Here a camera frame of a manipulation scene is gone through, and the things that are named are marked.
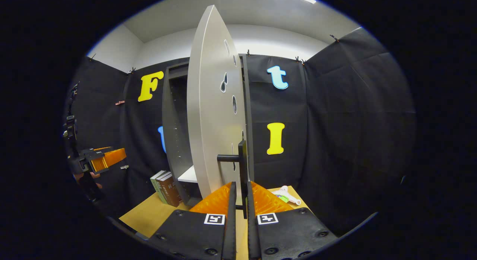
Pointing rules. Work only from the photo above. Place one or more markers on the dark brown book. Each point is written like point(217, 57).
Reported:
point(172, 190)

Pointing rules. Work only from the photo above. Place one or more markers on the black backdrop cloth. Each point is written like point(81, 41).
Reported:
point(335, 122)

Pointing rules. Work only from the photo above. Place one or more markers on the white green plastic toy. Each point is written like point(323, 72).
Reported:
point(285, 191)

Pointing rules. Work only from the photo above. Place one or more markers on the olive brown book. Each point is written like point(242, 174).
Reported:
point(161, 188)

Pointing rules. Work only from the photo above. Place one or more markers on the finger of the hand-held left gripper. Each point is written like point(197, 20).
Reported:
point(110, 158)
point(93, 152)

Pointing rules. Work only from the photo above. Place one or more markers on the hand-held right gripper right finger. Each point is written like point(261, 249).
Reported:
point(252, 230)

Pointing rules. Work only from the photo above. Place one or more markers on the black camera stand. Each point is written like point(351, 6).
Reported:
point(70, 124)

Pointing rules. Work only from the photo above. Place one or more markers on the beige cabinet door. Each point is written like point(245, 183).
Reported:
point(208, 103)

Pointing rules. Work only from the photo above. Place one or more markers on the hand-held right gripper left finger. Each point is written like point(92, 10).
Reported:
point(230, 222)

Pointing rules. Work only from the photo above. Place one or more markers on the dark grey cabinet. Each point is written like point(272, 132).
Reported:
point(175, 118)

